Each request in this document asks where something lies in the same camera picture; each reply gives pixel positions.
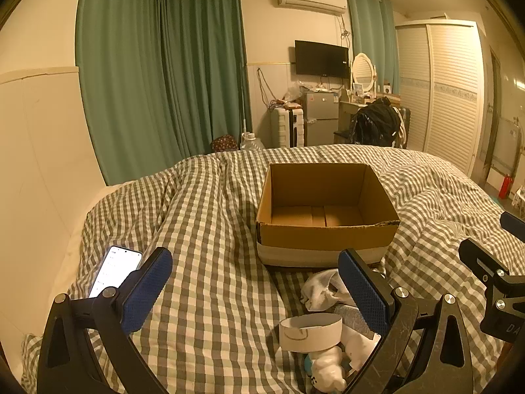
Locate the white oval mirror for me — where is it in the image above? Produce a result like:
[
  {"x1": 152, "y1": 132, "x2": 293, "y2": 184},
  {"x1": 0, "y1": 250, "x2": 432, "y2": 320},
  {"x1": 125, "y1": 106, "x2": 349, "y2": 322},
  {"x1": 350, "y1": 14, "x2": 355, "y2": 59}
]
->
[{"x1": 352, "y1": 53, "x2": 377, "y2": 93}]

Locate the grey white checked blanket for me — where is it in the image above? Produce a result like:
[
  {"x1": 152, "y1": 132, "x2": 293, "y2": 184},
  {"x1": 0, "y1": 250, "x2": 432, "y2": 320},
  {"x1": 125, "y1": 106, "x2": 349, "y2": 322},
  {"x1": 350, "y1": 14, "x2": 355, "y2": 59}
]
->
[{"x1": 20, "y1": 144, "x2": 513, "y2": 394}]

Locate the cardboard box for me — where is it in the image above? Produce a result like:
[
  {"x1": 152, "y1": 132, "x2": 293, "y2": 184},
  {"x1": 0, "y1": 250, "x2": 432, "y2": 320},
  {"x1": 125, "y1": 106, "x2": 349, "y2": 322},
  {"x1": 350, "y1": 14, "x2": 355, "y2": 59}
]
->
[{"x1": 255, "y1": 163, "x2": 401, "y2": 267}]

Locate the green pleated curtain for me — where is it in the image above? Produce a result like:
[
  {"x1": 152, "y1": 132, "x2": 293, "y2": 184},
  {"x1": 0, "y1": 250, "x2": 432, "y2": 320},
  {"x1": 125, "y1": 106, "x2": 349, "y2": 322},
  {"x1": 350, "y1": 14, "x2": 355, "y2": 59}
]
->
[{"x1": 156, "y1": 0, "x2": 252, "y2": 161}]

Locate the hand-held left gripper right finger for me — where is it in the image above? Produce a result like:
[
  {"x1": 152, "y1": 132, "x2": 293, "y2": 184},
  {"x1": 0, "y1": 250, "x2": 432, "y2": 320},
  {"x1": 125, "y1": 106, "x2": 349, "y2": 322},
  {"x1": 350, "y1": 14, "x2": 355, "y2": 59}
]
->
[{"x1": 337, "y1": 248, "x2": 474, "y2": 394}]

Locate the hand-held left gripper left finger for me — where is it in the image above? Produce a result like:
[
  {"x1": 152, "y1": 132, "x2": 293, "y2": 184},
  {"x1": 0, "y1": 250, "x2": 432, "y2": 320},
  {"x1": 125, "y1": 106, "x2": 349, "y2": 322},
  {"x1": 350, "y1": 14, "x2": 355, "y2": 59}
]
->
[{"x1": 36, "y1": 247, "x2": 174, "y2": 394}]

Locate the narrow green curtain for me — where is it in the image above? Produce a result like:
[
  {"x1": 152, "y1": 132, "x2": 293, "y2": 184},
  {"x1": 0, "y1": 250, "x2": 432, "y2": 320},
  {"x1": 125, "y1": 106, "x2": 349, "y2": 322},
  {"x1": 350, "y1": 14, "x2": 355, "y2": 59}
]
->
[{"x1": 346, "y1": 0, "x2": 400, "y2": 96}]

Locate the silver small fridge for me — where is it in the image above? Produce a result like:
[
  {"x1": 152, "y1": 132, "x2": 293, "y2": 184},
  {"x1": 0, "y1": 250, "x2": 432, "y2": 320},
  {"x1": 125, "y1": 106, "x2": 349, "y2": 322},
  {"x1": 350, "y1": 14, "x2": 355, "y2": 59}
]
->
[{"x1": 303, "y1": 91, "x2": 340, "y2": 147}]

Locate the red fire extinguisher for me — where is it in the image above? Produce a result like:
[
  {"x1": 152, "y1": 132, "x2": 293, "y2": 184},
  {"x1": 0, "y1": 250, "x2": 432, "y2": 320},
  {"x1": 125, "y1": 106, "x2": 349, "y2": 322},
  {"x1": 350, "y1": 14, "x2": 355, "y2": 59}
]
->
[{"x1": 498, "y1": 173, "x2": 515, "y2": 200}]

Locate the white louvred wardrobe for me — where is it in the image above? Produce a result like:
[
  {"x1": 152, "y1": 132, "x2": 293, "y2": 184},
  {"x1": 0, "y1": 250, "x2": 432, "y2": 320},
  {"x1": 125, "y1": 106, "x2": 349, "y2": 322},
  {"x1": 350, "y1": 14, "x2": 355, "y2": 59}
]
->
[{"x1": 394, "y1": 19, "x2": 487, "y2": 175}]

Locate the hanging wall cable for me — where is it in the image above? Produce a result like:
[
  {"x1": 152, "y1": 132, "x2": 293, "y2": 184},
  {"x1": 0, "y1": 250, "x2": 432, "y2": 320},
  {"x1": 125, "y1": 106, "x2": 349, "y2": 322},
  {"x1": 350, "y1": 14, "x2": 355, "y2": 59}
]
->
[{"x1": 256, "y1": 68, "x2": 280, "y2": 107}]

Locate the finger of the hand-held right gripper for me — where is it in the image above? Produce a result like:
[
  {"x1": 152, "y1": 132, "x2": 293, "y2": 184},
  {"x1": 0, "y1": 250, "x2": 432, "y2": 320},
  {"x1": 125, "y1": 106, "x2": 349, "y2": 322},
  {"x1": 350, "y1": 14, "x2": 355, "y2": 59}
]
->
[
  {"x1": 500, "y1": 212, "x2": 525, "y2": 235},
  {"x1": 458, "y1": 238, "x2": 525, "y2": 287}
]

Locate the white ribbed suitcase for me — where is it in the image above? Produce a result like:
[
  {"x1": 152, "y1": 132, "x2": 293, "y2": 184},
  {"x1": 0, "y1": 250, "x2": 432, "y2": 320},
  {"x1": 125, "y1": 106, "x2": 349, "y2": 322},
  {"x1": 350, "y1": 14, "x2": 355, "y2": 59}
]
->
[{"x1": 271, "y1": 108, "x2": 306, "y2": 148}]

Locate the dark patterned bag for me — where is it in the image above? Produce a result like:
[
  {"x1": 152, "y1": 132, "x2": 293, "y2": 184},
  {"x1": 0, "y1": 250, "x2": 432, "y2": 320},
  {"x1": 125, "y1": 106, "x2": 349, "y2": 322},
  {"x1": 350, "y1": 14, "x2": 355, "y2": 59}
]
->
[{"x1": 211, "y1": 135, "x2": 239, "y2": 153}]

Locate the black jacket on chair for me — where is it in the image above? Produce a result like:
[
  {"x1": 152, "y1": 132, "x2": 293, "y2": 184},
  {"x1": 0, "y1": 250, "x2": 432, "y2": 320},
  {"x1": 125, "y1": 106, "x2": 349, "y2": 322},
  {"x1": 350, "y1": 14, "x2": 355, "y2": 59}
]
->
[{"x1": 348, "y1": 98, "x2": 400, "y2": 148}]

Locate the white paper tape ring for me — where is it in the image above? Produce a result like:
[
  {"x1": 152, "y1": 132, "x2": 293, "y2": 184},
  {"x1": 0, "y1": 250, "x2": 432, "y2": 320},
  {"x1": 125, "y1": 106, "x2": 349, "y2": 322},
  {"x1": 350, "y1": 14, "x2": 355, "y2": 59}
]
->
[{"x1": 280, "y1": 313, "x2": 344, "y2": 353}]

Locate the wide green curtain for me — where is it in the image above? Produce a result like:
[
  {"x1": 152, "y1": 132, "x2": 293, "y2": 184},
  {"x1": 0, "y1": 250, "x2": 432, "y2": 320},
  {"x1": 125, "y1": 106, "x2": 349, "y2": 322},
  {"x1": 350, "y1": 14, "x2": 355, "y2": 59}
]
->
[{"x1": 75, "y1": 0, "x2": 165, "y2": 186}]

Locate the clear water jug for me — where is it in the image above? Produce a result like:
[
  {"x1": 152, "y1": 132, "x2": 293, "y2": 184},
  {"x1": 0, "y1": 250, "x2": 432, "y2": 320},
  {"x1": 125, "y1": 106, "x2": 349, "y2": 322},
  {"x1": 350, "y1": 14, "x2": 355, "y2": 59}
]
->
[{"x1": 240, "y1": 131, "x2": 265, "y2": 151}]

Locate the white dressing table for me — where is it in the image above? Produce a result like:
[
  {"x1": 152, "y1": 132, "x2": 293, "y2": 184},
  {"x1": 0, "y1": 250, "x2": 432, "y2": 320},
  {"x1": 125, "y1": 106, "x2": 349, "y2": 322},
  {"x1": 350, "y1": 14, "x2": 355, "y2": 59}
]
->
[{"x1": 338, "y1": 92, "x2": 402, "y2": 119}]

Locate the white smartphone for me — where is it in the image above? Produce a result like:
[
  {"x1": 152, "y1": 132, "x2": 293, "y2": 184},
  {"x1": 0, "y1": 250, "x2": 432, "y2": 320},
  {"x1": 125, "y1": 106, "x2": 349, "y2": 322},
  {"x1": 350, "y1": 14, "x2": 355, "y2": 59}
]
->
[{"x1": 88, "y1": 245, "x2": 144, "y2": 299}]

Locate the white toy figure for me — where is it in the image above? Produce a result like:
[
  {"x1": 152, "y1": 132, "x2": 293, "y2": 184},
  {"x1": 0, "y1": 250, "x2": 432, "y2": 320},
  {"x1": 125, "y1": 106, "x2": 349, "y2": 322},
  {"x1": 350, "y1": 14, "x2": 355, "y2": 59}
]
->
[{"x1": 304, "y1": 347, "x2": 349, "y2": 392}]

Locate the white sock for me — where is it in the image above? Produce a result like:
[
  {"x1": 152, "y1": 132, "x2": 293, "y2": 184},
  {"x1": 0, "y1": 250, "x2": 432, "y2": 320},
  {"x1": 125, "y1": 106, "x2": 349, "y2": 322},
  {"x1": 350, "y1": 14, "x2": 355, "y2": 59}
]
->
[
  {"x1": 341, "y1": 325, "x2": 382, "y2": 372},
  {"x1": 301, "y1": 269, "x2": 357, "y2": 312}
]

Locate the white air conditioner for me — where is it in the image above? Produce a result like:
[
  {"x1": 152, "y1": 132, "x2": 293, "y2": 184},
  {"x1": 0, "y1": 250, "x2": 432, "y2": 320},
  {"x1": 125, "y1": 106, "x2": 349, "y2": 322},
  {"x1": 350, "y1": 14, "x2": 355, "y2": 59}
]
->
[{"x1": 274, "y1": 0, "x2": 348, "y2": 16}]

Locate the black wall television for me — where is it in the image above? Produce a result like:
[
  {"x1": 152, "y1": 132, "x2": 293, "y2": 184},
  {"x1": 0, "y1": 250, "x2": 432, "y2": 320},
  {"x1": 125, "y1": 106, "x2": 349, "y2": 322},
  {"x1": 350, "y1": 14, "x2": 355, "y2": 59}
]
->
[{"x1": 294, "y1": 40, "x2": 350, "y2": 78}]

